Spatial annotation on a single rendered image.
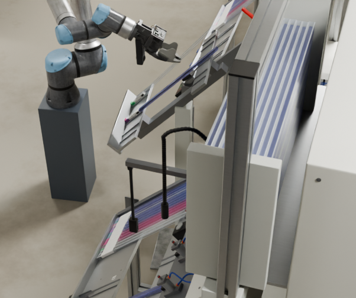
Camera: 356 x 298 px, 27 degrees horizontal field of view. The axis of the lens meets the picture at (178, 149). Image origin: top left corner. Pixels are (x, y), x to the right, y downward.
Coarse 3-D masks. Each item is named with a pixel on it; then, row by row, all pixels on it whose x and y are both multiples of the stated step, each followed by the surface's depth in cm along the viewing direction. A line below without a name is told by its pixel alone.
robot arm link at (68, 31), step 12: (48, 0) 286; (60, 0) 283; (60, 12) 280; (72, 12) 282; (60, 24) 276; (72, 24) 276; (84, 24) 276; (60, 36) 274; (72, 36) 275; (84, 36) 277
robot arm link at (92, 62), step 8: (72, 0) 307; (80, 0) 306; (88, 0) 308; (72, 8) 309; (80, 8) 308; (88, 8) 309; (80, 16) 309; (88, 16) 310; (88, 40) 314; (96, 40) 317; (80, 48) 314; (88, 48) 314; (96, 48) 316; (104, 48) 319; (80, 56) 316; (88, 56) 315; (96, 56) 317; (104, 56) 318; (80, 64) 315; (88, 64) 316; (96, 64) 318; (104, 64) 319; (80, 72) 317; (88, 72) 319; (96, 72) 321
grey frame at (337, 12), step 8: (336, 0) 338; (336, 8) 340; (336, 16) 344; (328, 24) 263; (336, 24) 346; (336, 32) 348; (232, 40) 368; (336, 40) 351; (320, 72) 277; (224, 80) 385; (320, 80) 280; (224, 88) 388; (224, 96) 392; (192, 136) 320
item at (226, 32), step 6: (240, 12) 326; (234, 18) 326; (240, 18) 322; (228, 24) 327; (234, 24) 318; (222, 30) 328; (228, 30) 319; (234, 30) 314; (222, 36) 320; (228, 36) 312; (216, 42) 321; (222, 42) 313; (228, 42) 307; (222, 48) 305; (216, 54) 304; (222, 54) 300
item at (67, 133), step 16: (80, 96) 330; (48, 112) 324; (64, 112) 322; (80, 112) 326; (48, 128) 330; (64, 128) 328; (80, 128) 329; (48, 144) 336; (64, 144) 334; (80, 144) 333; (48, 160) 343; (64, 160) 341; (80, 160) 339; (48, 176) 349; (64, 176) 348; (80, 176) 346; (64, 192) 355; (80, 192) 353
